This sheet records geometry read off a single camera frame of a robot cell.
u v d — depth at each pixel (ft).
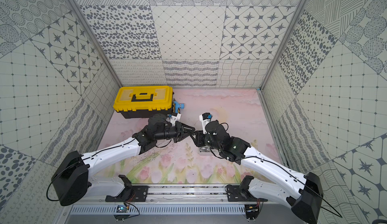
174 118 2.44
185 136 2.30
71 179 1.34
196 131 2.12
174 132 2.22
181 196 2.43
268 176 1.48
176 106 3.50
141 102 2.97
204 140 2.05
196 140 2.09
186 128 2.40
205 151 2.87
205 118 2.11
